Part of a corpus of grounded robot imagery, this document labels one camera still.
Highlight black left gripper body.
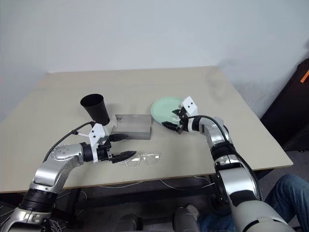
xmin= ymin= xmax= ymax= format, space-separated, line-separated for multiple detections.
xmin=97 ymin=135 xmax=114 ymax=163

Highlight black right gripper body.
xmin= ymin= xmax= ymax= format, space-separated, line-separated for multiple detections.
xmin=177 ymin=107 xmax=190 ymax=134

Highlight light green plate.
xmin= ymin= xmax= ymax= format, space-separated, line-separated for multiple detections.
xmin=150 ymin=96 xmax=185 ymax=126

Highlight grey glasses case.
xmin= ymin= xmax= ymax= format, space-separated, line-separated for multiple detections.
xmin=111 ymin=114 xmax=153 ymax=141

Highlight clear frame glasses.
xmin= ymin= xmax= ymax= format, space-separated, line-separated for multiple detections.
xmin=123 ymin=151 xmax=162 ymax=169

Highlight black cup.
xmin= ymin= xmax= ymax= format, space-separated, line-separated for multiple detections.
xmin=80 ymin=93 xmax=111 ymax=126

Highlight dark rounded shape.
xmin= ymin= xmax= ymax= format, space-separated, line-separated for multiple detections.
xmin=173 ymin=204 xmax=201 ymax=232

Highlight black bag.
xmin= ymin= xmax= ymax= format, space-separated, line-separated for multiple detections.
xmin=260 ymin=58 xmax=309 ymax=152

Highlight person's leg in blue jeans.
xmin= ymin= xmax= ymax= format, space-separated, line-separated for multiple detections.
xmin=197 ymin=174 xmax=309 ymax=232

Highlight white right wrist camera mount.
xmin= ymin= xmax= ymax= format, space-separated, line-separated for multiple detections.
xmin=181 ymin=96 xmax=200 ymax=132

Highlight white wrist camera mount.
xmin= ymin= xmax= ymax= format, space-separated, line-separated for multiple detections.
xmin=181 ymin=96 xmax=200 ymax=132
xmin=88 ymin=123 xmax=107 ymax=162

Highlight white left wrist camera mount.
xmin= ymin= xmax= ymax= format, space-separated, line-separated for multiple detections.
xmin=88 ymin=123 xmax=107 ymax=162

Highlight white cable under table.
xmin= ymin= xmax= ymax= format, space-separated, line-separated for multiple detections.
xmin=159 ymin=176 xmax=216 ymax=189
xmin=98 ymin=180 xmax=147 ymax=189

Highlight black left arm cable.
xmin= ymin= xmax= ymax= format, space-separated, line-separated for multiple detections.
xmin=42 ymin=121 xmax=96 ymax=163

